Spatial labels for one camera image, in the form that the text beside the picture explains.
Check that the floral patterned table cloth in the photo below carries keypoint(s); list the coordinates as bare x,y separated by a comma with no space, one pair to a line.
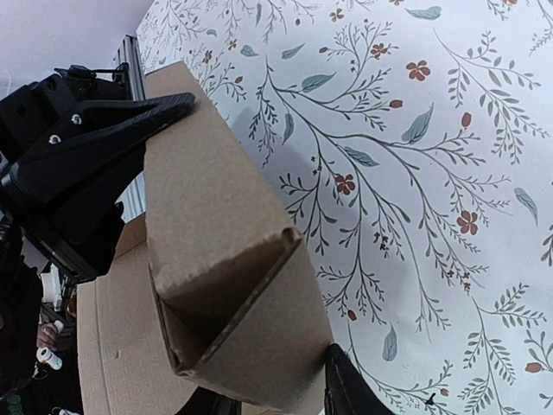
411,143

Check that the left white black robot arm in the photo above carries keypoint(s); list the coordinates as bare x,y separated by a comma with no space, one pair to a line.
21,291

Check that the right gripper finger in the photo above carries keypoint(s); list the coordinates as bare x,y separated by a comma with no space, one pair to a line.
346,392

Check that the left aluminium frame post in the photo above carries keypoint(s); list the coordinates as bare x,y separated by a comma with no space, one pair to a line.
133,197

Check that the brown cardboard paper box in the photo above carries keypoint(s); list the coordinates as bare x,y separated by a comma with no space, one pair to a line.
212,286

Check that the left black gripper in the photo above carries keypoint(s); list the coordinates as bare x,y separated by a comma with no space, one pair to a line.
64,147

